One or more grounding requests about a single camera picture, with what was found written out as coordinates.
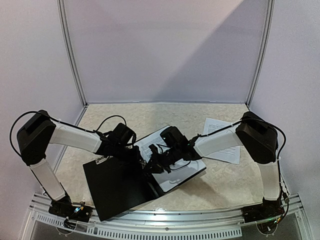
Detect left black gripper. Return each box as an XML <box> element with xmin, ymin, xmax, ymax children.
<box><xmin>113</xmin><ymin>143</ymin><xmax>144</xmax><ymax>167</ymax></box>

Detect black clip folder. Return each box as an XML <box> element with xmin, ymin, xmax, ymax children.
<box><xmin>82</xmin><ymin>124</ymin><xmax>208</xmax><ymax>222</ymax></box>

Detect white printed sheet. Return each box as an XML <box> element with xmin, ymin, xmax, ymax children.
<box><xmin>134</xmin><ymin>125</ymin><xmax>206</xmax><ymax>193</ymax></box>

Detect white paper stack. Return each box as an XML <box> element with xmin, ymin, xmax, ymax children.
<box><xmin>201</xmin><ymin>117</ymin><xmax>241</xmax><ymax>165</ymax></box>

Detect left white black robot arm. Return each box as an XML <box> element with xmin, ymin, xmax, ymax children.
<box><xmin>15</xmin><ymin>110</ymin><xmax>141</xmax><ymax>217</ymax></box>

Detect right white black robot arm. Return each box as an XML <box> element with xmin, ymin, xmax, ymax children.
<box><xmin>143</xmin><ymin>111</ymin><xmax>281</xmax><ymax>218</ymax></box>

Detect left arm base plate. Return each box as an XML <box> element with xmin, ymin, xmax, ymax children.
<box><xmin>48</xmin><ymin>200</ymin><xmax>93</xmax><ymax>223</ymax></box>

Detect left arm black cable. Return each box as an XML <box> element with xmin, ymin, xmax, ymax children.
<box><xmin>9</xmin><ymin>111</ymin><xmax>128</xmax><ymax>156</ymax></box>

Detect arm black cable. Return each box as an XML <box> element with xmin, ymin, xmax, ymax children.
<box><xmin>194</xmin><ymin>117</ymin><xmax>291</xmax><ymax>226</ymax></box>
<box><xmin>9</xmin><ymin>111</ymin><xmax>128</xmax><ymax>156</ymax></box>

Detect perforated white cable tray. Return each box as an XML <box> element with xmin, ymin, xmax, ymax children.
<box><xmin>30</xmin><ymin>213</ymin><xmax>243</xmax><ymax>240</ymax></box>

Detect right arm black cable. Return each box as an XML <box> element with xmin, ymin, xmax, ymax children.
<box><xmin>194</xmin><ymin>117</ymin><xmax>291</xmax><ymax>226</ymax></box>

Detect aluminium front rail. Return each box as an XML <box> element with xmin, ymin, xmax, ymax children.
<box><xmin>28</xmin><ymin>193</ymin><xmax>303</xmax><ymax>226</ymax></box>

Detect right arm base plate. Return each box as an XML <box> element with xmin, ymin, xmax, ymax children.
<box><xmin>241</xmin><ymin>203</ymin><xmax>285</xmax><ymax>223</ymax></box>

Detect left aluminium frame post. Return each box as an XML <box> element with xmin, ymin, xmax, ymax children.
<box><xmin>56</xmin><ymin>0</ymin><xmax>88</xmax><ymax>108</ymax></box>

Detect aluminium frame post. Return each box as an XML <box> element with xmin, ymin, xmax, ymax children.
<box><xmin>56</xmin><ymin>0</ymin><xmax>88</xmax><ymax>108</ymax></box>
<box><xmin>245</xmin><ymin>0</ymin><xmax>275</xmax><ymax>109</ymax></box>

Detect right aluminium frame post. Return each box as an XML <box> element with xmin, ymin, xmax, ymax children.
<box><xmin>245</xmin><ymin>0</ymin><xmax>275</xmax><ymax>109</ymax></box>

